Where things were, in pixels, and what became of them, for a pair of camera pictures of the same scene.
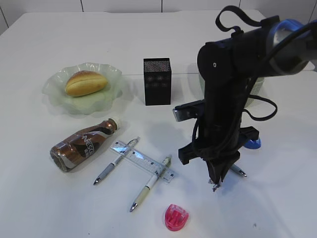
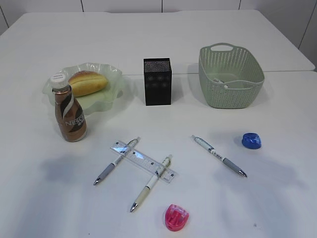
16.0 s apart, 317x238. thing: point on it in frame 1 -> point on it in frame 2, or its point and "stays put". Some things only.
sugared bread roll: [83, 82] stays put
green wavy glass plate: [55, 92] stays put
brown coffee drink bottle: [65, 155] -> [70, 117]
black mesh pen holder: [157, 76] stays put
